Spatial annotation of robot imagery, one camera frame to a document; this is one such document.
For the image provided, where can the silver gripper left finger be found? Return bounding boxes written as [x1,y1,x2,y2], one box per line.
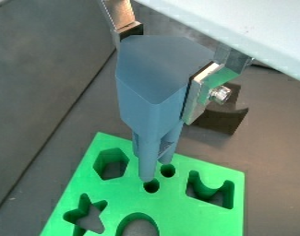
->
[99,0,143,48]

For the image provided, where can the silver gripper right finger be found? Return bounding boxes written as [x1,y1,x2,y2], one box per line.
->
[182,43,253,124]

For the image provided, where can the blue three prong peg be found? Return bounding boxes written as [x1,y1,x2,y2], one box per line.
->
[115,35,213,182]

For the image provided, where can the green shape sorter board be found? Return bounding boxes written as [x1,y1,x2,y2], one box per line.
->
[39,133,245,236]

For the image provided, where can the black curved holder bracket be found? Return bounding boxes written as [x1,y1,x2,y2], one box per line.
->
[193,83,248,136]

